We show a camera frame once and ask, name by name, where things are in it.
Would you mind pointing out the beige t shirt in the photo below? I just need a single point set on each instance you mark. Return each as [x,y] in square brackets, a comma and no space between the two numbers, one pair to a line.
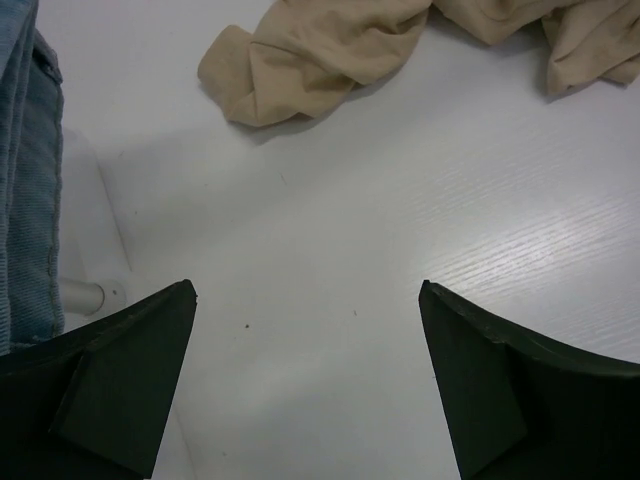
[305,57]

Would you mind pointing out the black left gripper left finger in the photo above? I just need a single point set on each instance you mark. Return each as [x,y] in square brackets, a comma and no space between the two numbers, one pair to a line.
[93,403]

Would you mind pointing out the blue denim cloth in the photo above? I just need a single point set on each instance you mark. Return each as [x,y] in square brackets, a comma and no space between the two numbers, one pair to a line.
[32,105]

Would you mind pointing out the white clothes rack frame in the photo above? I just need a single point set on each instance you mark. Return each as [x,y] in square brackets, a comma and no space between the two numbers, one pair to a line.
[93,270]

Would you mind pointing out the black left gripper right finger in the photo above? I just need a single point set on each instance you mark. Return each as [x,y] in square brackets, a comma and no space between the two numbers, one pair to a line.
[521,405]

